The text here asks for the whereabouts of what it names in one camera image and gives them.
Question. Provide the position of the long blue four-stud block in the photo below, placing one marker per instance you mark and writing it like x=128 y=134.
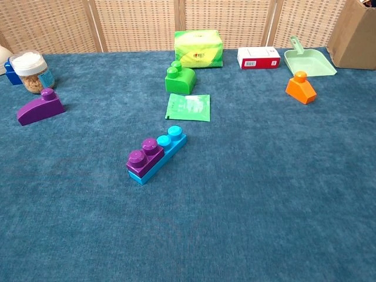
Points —
x=171 y=151

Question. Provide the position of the small purple two-stud block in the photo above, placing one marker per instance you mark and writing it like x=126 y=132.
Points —
x=147 y=163

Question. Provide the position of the green curved two-stud block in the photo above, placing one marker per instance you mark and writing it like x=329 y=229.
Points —
x=179 y=83

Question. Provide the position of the orange sloped one-stud block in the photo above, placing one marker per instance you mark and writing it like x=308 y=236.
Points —
x=299 y=91

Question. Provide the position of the purple sloped one-stud block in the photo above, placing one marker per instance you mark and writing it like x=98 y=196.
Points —
x=38 y=110

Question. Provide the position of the dark blue building block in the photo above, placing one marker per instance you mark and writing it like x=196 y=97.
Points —
x=11 y=77

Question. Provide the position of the green foil sachet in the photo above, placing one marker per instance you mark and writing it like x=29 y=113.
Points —
x=188 y=108

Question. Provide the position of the green yellow tissue pack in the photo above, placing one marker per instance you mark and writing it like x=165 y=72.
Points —
x=199 y=50

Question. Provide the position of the blue carpet table cover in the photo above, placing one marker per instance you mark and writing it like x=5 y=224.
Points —
x=188 y=235

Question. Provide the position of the red and white carton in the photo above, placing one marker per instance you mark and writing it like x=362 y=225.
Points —
x=258 y=58

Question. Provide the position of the woven bamboo folding screen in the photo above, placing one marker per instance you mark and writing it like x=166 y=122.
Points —
x=132 y=23

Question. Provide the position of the pale green dustpan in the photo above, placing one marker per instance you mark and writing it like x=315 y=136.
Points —
x=311 y=63

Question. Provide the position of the clear jar with white lid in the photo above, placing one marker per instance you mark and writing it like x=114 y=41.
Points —
x=29 y=67

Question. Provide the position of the brown cardboard box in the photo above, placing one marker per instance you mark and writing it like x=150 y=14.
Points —
x=355 y=38

